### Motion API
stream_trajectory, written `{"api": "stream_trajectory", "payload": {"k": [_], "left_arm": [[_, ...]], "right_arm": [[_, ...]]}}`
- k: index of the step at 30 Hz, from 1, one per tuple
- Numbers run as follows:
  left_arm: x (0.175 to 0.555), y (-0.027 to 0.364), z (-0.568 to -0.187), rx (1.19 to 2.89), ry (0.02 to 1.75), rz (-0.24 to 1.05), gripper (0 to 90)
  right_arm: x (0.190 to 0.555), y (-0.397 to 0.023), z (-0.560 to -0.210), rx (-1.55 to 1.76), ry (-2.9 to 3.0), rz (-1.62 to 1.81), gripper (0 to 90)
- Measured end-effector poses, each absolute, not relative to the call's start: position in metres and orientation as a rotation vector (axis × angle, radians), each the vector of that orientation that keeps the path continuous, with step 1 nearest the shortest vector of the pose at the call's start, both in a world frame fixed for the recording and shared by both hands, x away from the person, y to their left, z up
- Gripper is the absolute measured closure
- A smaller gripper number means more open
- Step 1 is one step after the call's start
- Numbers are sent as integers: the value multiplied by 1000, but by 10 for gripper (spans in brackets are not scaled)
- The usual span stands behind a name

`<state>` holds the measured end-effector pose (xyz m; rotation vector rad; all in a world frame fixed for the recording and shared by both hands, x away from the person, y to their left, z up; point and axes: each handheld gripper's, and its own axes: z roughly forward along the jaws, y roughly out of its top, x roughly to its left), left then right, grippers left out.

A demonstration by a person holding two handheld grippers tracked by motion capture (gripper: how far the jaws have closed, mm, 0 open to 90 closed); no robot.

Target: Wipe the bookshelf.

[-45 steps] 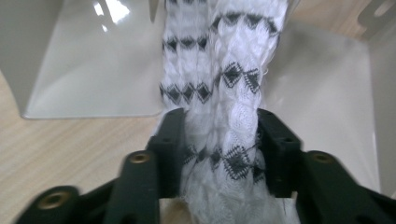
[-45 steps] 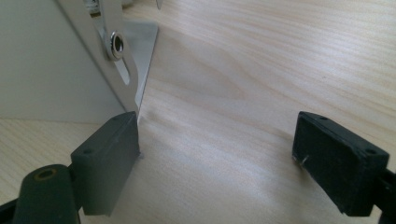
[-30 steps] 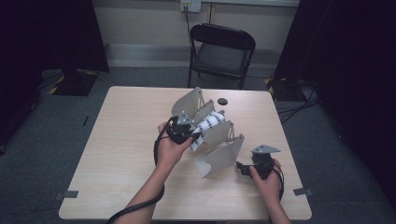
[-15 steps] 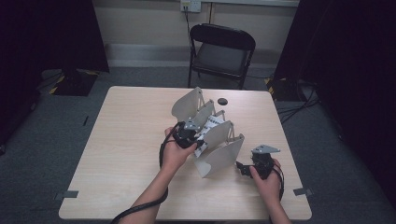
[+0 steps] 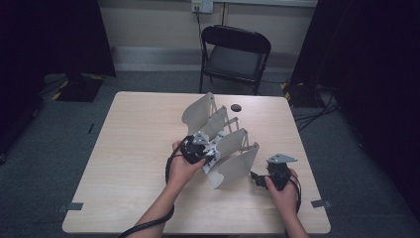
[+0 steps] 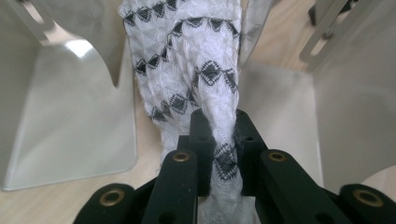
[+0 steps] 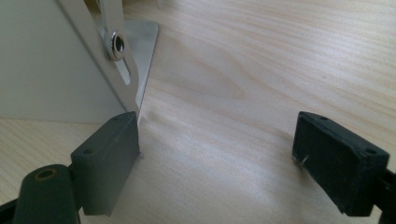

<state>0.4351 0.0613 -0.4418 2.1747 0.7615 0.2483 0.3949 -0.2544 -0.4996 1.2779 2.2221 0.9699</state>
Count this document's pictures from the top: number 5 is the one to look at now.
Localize black wall socket cable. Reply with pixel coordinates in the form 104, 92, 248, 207
195, 5, 205, 46

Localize white expandable file rack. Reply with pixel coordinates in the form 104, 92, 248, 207
180, 91, 262, 190

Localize black folding chair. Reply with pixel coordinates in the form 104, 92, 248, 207
198, 24, 272, 96

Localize left hand-held gripper black cable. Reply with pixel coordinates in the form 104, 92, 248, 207
118, 138, 186, 238

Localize black floor cables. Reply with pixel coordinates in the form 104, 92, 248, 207
292, 84, 341, 132

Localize white wall cable trunking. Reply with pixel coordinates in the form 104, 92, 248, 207
212, 0, 319, 9

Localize grey tape strip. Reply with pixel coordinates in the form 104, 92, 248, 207
56, 201, 84, 213
310, 198, 333, 209

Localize white wall socket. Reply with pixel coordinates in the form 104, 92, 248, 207
191, 0, 215, 15

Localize right hand-held gripper black cable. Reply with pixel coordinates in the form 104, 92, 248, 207
288, 174, 304, 215

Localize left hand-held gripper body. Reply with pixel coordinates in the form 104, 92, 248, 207
180, 131, 211, 166

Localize black curtain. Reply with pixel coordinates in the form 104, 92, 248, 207
0, 0, 117, 157
289, 0, 420, 212

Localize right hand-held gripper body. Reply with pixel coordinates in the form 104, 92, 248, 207
264, 153, 299, 192

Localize person's right hand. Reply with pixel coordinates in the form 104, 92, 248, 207
263, 169, 300, 216

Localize hand-held gripper black cable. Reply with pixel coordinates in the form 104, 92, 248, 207
118, 138, 186, 238
288, 174, 304, 215

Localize black stand base yellow tape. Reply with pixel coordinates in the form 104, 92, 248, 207
279, 81, 319, 109
50, 72, 106, 103

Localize white cloth with black pattern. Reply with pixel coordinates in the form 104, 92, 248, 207
201, 130, 229, 176

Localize person's left hand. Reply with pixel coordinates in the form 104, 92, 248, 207
166, 140, 208, 191

